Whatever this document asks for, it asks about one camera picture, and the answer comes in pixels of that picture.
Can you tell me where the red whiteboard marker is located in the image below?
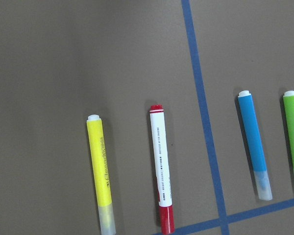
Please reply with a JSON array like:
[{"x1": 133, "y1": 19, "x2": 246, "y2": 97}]
[{"x1": 149, "y1": 104, "x2": 175, "y2": 235}]

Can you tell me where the blue highlighter pen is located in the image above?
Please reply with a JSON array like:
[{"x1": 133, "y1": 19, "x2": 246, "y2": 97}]
[{"x1": 238, "y1": 90, "x2": 272, "y2": 201}]

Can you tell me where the yellow highlighter pen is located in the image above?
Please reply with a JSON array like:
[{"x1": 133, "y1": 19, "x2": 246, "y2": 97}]
[{"x1": 86, "y1": 115, "x2": 116, "y2": 235}]

